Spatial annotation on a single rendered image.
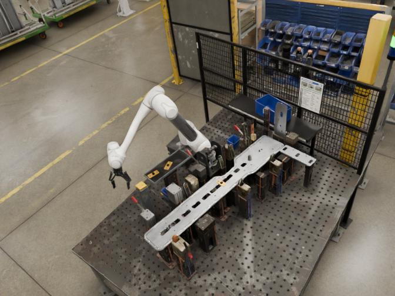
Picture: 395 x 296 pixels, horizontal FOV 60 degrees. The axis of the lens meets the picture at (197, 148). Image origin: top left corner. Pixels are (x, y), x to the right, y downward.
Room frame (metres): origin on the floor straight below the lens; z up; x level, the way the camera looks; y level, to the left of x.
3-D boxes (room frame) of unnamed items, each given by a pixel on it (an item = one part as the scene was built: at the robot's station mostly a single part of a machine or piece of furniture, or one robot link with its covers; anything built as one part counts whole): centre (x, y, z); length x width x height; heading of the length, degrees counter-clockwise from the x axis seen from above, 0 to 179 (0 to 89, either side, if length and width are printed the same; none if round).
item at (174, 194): (1.69, 0.22, 0.90); 0.13 x 0.10 x 0.41; 39
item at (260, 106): (2.47, -0.73, 1.10); 0.30 x 0.17 x 0.13; 29
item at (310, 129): (2.48, -0.72, 1.02); 0.90 x 0.22 x 0.03; 39
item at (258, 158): (1.74, -0.13, 1.00); 1.38 x 0.22 x 0.02; 129
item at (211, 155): (1.98, -0.09, 0.94); 0.18 x 0.13 x 0.49; 129
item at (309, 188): (1.85, -0.86, 0.84); 0.11 x 0.06 x 0.29; 39
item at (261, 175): (1.80, -0.46, 0.84); 0.11 x 0.08 x 0.29; 39
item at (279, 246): (1.98, -0.35, 0.68); 2.56 x 1.61 x 0.04; 137
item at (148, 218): (1.52, 0.42, 0.88); 0.11 x 0.10 x 0.36; 39
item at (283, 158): (1.95, -0.68, 0.84); 0.11 x 0.10 x 0.28; 39
